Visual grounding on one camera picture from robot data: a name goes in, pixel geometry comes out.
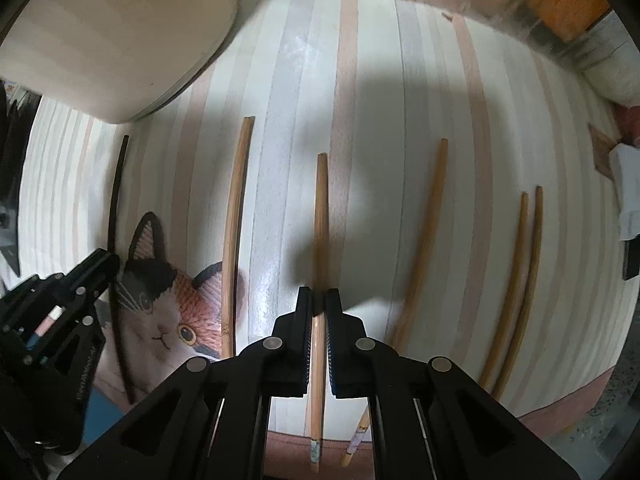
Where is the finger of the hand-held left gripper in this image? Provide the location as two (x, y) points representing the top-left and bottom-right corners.
(62, 247), (121, 307)
(0, 272), (66, 333)

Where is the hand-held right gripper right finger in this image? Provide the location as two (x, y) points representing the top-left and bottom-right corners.
(325, 287), (583, 480)

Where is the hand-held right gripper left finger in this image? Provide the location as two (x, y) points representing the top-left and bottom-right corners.
(57, 286), (316, 480)

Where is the cream ribbed utensil holder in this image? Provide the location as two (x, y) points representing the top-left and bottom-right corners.
(0, 0), (238, 125)

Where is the dark brown chopstick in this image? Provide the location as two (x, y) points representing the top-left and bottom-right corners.
(106, 135), (137, 405)

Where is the blue floor item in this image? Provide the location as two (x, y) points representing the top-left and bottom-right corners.
(80, 390), (133, 448)

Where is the black induction cooktop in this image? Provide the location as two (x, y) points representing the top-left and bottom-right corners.
(0, 77), (38, 278)

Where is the striped cat print tablecloth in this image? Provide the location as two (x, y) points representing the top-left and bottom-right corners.
(15, 0), (640, 466)

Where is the black smartphone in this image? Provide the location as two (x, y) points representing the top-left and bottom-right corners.
(622, 237), (640, 282)

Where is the brown card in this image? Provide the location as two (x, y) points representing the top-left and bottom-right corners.
(587, 124), (623, 181)

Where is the white paper sheet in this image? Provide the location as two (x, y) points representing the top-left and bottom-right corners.
(607, 142), (640, 241)

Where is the clear plastic organizer tray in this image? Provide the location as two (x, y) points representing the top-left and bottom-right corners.
(347, 0), (613, 58)

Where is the red tomato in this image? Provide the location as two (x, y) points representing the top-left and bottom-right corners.
(617, 104), (640, 138)

